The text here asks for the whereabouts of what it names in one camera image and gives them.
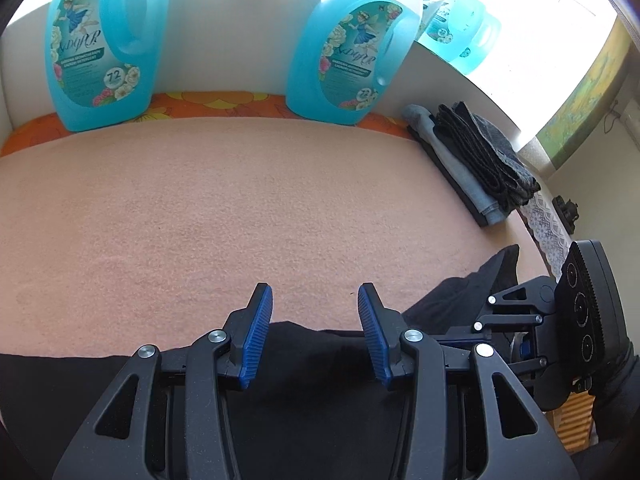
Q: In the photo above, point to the tall blue detergent bottle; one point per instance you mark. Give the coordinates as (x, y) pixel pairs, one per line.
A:
(475, 35)

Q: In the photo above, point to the white lace cloth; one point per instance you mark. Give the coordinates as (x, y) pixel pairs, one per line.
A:
(545, 230)

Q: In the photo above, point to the folded grey tweed cloth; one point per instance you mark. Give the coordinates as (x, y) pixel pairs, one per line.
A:
(510, 160)

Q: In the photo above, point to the pink blanket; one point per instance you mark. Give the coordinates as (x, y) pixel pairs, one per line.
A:
(250, 210)

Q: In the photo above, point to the folded black stitched pants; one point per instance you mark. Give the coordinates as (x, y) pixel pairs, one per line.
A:
(475, 160)

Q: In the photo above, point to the small dark object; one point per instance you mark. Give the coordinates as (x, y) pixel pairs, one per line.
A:
(567, 207)

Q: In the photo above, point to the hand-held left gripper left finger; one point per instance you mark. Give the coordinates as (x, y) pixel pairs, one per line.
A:
(257, 330)

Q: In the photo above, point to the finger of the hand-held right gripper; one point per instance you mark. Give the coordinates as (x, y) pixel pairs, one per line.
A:
(530, 362)
(520, 321)

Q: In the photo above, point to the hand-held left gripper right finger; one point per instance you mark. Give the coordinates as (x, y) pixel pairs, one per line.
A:
(372, 335)

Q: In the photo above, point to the yellow-green wall poster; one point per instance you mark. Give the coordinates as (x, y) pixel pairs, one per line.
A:
(590, 105)

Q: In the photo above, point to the orange slatted panel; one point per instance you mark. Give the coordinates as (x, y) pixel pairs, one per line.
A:
(575, 415)

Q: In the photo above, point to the large blue detergent jug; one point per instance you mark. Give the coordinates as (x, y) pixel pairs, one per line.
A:
(345, 50)
(100, 35)

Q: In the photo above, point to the folded blue-grey jeans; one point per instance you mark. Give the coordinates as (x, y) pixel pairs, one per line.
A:
(450, 170)

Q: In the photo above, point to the orange floral sheet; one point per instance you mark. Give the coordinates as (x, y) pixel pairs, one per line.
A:
(200, 102)

